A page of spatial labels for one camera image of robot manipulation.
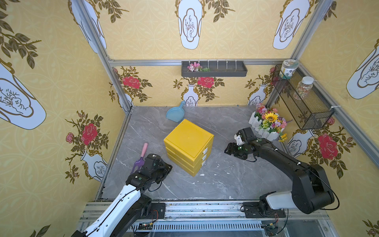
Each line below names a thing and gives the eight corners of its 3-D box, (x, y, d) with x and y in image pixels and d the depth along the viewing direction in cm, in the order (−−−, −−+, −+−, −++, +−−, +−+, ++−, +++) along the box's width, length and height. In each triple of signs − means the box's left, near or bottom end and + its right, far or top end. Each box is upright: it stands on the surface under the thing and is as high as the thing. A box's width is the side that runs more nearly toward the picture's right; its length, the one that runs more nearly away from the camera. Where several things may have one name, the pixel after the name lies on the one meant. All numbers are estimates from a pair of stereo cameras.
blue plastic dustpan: (165, 122, 114) (165, 120, 112) (168, 103, 128) (168, 101, 126) (184, 122, 114) (184, 120, 112) (185, 103, 128) (185, 101, 126)
